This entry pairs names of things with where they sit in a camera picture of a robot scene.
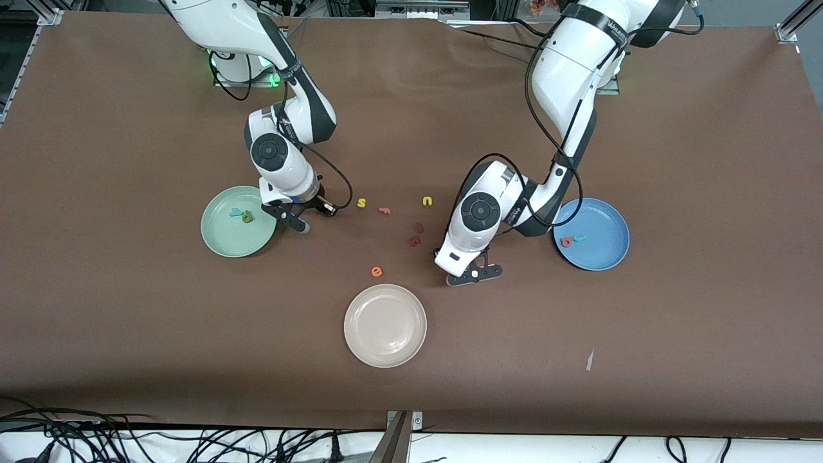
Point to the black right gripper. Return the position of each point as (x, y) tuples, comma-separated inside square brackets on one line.
[(314, 203)]

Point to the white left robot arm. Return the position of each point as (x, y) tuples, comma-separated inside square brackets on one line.
[(572, 64)]

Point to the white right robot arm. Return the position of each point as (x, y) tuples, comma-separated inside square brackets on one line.
[(225, 22)]

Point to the dark red foam letter k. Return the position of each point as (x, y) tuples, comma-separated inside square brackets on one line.
[(413, 242)]

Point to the green plate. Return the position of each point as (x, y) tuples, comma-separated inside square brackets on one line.
[(225, 238)]

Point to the beige plate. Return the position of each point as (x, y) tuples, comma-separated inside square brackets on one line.
[(386, 325)]

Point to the grey equipment box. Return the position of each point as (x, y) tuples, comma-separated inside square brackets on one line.
[(418, 9)]

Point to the blue plate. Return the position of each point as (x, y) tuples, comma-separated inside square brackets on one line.
[(598, 254)]

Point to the orange artificial flowers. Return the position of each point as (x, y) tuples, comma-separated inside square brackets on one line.
[(543, 6)]

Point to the metal table edge bracket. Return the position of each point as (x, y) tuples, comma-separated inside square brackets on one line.
[(398, 440)]

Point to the aluminium side rail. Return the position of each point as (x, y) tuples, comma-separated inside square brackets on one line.
[(50, 16)]

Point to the aluminium frame profile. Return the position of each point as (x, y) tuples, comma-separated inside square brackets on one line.
[(787, 29)]

